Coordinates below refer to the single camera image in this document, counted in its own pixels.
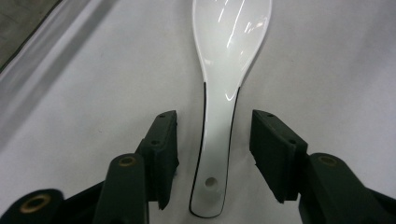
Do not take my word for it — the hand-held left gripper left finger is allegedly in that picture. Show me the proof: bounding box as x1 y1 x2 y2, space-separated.
134 109 180 210

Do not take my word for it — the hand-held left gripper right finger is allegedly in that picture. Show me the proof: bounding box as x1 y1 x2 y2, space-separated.
248 108 310 204

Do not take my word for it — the white ceramic spoon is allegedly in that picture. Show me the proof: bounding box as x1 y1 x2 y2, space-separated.
188 0 273 219

